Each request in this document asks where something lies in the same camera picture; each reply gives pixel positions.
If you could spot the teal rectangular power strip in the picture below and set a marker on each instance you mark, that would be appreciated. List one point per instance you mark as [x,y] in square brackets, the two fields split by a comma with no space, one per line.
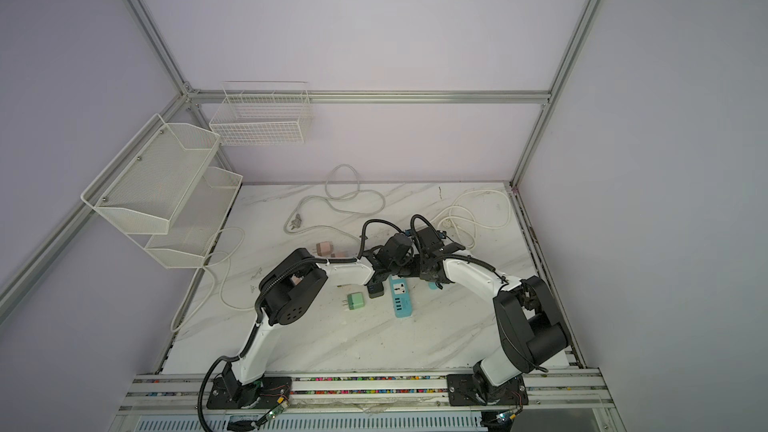
[401,299]

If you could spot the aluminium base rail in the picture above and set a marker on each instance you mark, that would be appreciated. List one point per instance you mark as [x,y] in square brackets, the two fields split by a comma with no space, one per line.
[375,392]

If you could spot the green usb charger plug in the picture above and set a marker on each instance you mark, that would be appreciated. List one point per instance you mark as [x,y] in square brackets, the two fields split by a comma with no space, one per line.
[354,301]

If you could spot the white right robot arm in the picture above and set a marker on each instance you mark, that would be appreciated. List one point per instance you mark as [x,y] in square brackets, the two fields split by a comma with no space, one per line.
[530,324]

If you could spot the white mesh shelf upper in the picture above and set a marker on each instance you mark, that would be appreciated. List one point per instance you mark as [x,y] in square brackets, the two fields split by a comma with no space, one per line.
[143,190]

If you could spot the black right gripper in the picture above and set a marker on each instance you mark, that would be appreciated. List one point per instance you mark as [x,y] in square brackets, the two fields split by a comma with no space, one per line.
[422,270]

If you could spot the white mesh shelf lower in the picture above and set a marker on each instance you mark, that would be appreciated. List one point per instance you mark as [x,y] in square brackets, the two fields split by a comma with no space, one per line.
[195,230]

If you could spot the white wire basket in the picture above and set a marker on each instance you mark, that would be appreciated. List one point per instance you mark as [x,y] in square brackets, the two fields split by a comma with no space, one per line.
[260,113]

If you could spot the pink usb charger plug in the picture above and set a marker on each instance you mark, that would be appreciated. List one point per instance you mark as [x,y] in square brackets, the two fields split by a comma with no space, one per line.
[325,249]

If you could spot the white mesh shelf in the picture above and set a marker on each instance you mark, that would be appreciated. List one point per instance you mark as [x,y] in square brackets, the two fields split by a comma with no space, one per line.
[195,230]
[143,190]

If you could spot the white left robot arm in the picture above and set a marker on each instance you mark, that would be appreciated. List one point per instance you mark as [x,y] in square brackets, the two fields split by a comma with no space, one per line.
[286,295]

